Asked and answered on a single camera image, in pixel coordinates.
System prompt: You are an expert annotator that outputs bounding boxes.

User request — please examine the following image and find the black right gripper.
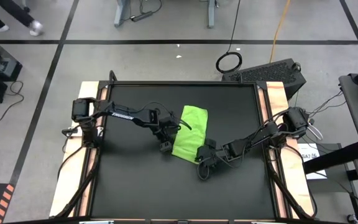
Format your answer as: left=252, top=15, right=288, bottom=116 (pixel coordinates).
left=196, top=138, right=228, bottom=166

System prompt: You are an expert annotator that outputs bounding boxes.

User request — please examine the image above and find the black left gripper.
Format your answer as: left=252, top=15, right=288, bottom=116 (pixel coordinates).
left=154, top=114, right=185, bottom=153

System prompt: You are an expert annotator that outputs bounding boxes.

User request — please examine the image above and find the lime green towel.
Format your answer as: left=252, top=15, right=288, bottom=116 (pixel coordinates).
left=172, top=105, right=209, bottom=165

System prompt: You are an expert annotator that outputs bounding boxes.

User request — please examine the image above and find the black perforated computer tower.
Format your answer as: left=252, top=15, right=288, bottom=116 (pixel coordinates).
left=221, top=58, right=307, bottom=101

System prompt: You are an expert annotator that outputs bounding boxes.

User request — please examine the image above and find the white printed paper sheet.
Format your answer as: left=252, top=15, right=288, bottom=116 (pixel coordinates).
left=296, top=142, right=328, bottom=180

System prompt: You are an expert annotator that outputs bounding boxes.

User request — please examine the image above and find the black silver side clamp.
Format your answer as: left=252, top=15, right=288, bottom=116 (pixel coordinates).
left=61, top=126, right=80, bottom=138

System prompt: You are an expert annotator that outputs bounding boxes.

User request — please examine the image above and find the grey desk leg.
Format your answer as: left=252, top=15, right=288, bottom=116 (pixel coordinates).
left=113, top=0, right=131, bottom=28
left=206, top=0, right=219, bottom=29

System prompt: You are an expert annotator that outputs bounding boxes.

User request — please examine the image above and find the black power strip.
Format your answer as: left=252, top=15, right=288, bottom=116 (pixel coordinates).
left=130, top=11, right=154, bottom=22

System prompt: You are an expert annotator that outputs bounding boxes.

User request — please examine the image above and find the black desk base beam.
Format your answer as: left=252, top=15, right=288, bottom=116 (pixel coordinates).
left=303, top=141, right=358, bottom=175

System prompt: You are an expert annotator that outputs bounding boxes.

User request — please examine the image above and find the black grey equipment box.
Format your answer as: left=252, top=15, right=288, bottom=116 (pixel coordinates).
left=0, top=29, right=24, bottom=82

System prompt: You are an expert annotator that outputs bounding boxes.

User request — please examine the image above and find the person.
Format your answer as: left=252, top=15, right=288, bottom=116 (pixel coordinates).
left=0, top=0, right=45, bottom=37

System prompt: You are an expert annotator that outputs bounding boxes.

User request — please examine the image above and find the black aluminium table frame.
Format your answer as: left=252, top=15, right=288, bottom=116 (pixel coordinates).
left=54, top=70, right=319, bottom=224

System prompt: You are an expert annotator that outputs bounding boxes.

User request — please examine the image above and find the black coiled hanging cable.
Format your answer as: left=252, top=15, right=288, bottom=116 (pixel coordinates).
left=215, top=0, right=244, bottom=75

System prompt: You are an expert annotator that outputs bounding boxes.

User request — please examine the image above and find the white cable loop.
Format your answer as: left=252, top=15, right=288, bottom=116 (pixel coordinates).
left=308, top=123, right=324, bottom=141

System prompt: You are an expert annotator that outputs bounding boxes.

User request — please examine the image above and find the black cable bundle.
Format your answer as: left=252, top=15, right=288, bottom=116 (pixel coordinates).
left=308, top=90, right=347, bottom=118

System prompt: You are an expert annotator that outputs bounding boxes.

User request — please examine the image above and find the yellow hanging cable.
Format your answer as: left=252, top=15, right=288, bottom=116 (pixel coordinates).
left=268, top=0, right=291, bottom=63

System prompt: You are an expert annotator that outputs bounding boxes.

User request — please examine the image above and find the black floor cable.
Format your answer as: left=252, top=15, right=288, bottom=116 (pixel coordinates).
left=0, top=80, right=25, bottom=124

